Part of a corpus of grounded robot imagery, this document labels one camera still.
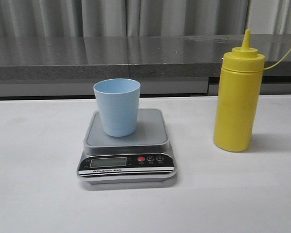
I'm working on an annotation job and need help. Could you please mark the light blue plastic cup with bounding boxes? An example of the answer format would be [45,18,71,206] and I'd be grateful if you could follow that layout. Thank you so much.
[94,78,141,137]

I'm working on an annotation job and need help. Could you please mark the yellow squeeze bottle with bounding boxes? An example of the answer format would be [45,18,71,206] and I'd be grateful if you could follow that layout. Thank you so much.
[213,29,291,153]

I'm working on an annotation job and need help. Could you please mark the silver digital kitchen scale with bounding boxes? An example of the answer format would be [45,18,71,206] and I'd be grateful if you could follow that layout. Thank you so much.
[77,108,177,184]

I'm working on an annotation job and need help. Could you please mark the grey stone counter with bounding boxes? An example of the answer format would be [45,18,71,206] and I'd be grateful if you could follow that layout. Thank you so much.
[0,33,291,101]

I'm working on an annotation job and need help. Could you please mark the grey pleated curtain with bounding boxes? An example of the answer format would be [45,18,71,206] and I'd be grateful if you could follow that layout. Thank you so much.
[0,0,291,37]

